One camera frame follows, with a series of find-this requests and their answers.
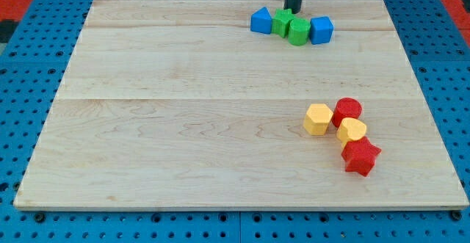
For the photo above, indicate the green star block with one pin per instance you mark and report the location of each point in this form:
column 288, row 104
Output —
column 281, row 22

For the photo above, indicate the green cylinder block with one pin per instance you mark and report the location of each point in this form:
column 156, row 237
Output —
column 299, row 30

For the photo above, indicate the blue cube block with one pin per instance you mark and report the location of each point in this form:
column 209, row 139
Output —
column 321, row 30

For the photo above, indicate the light wooden board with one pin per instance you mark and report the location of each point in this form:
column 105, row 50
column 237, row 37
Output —
column 175, row 105

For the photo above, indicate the yellow hexagon block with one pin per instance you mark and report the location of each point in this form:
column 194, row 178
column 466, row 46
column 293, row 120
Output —
column 317, row 119

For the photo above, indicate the blue triangle block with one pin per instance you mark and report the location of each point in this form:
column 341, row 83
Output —
column 261, row 21

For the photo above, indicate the red cylinder block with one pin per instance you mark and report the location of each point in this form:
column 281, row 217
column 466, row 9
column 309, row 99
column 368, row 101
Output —
column 346, row 108

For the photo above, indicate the yellow heart block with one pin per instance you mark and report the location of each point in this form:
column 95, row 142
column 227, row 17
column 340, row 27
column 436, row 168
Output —
column 350, row 129

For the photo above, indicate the red star block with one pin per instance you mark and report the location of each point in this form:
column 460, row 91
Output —
column 359, row 156

